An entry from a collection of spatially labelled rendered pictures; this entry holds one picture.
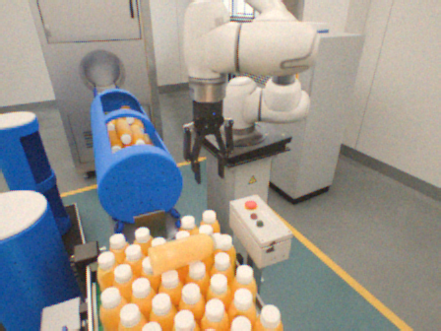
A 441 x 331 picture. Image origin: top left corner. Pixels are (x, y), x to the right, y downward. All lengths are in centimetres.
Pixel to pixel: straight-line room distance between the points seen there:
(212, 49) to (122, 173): 51
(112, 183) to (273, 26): 66
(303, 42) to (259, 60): 9
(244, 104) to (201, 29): 73
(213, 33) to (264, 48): 11
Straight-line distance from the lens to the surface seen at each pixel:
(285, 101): 129
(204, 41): 65
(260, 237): 80
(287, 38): 63
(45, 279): 124
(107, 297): 74
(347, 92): 267
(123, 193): 101
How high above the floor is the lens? 164
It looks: 30 degrees down
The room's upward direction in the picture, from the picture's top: straight up
